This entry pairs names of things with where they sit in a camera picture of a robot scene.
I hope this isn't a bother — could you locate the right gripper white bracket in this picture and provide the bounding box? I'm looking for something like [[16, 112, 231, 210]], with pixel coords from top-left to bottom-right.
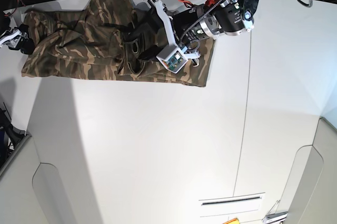
[[1, 24, 34, 55]]

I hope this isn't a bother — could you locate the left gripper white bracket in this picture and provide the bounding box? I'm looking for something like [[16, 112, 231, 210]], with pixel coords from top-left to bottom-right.
[[123, 0, 199, 64]]

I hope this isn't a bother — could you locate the camouflage T-shirt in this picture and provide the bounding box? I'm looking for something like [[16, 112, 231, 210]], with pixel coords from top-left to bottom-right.
[[21, 0, 215, 87]]

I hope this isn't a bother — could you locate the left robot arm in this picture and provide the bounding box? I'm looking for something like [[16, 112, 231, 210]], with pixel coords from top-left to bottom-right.
[[126, 0, 259, 73]]

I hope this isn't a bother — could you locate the orange object at edge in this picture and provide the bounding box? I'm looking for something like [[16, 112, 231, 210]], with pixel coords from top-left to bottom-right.
[[224, 218, 240, 224]]

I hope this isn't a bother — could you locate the grey device at edge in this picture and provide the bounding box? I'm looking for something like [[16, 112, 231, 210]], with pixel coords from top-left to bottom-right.
[[263, 211, 288, 224]]

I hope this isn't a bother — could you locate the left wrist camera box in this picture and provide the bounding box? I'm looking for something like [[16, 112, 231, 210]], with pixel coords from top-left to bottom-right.
[[156, 45, 188, 74]]

